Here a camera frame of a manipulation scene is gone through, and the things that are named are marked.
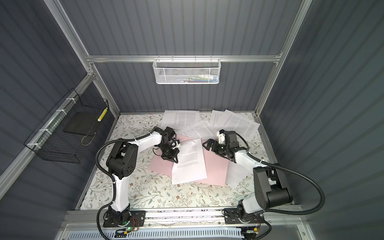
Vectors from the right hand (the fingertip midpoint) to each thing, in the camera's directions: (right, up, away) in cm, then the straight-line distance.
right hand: (209, 147), depth 90 cm
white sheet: (+16, -15, +1) cm, 22 cm away
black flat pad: (-65, +15, -16) cm, 68 cm away
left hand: (-20, -9, +3) cm, 22 cm away
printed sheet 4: (+29, +12, +22) cm, 39 cm away
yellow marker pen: (-61, +17, -10) cm, 64 cm away
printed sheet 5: (+9, +20, +28) cm, 35 cm away
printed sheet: (-12, -12, +1) cm, 16 cm away
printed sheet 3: (-4, +10, +20) cm, 23 cm away
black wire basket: (-72, +9, -17) cm, 75 cm away
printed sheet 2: (-21, +18, +26) cm, 38 cm away
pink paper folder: (+3, -11, -4) cm, 12 cm away
